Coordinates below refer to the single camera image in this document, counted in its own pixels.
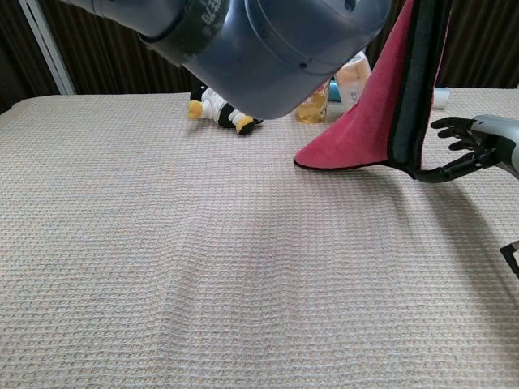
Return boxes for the grey metal frame post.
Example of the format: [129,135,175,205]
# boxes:
[18,0,76,96]

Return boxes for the pink and black cloth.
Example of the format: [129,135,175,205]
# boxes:
[293,0,453,181]

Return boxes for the yellow tea bottle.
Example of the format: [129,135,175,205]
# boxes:
[297,87,329,124]

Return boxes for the black white plush doll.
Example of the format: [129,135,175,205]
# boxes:
[187,86,264,137]

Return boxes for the clear plastic wrap roll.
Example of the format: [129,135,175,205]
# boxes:
[327,79,450,110]

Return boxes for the dark pleated curtain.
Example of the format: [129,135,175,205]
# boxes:
[0,0,519,114]

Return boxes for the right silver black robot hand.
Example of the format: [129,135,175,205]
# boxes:
[415,114,519,183]

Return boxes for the cream woven tablecloth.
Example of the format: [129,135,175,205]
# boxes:
[0,87,519,389]

